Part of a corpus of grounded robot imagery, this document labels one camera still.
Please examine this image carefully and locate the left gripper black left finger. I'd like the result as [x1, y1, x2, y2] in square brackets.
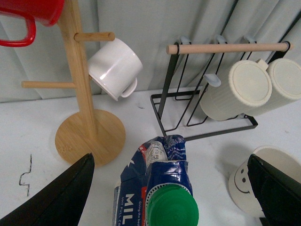
[0, 153, 95, 226]

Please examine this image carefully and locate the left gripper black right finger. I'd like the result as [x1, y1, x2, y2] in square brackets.
[247, 154, 301, 226]

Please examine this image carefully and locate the cream mug black handle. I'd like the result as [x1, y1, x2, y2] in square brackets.
[228, 146, 301, 218]

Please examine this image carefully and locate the blue milk carton green cap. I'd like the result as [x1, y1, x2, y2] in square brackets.
[112, 135, 199, 226]

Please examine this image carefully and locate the wooden mug tree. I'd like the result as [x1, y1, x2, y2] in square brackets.
[22, 0, 126, 166]

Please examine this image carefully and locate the cream ribbed mug left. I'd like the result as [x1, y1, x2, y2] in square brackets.
[199, 59, 272, 121]

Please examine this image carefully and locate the cream ribbed mug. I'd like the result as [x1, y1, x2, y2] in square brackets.
[199, 59, 272, 121]
[245, 58, 301, 117]

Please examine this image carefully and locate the cream ribbed mug right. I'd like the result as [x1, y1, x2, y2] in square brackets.
[245, 58, 301, 117]

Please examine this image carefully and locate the white ceramic mug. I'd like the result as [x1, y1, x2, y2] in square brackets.
[88, 38, 143, 101]

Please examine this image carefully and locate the red mug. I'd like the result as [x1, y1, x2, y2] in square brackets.
[0, 0, 64, 48]

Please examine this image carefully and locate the black wire mug rack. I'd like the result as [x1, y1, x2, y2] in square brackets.
[150, 35, 294, 136]

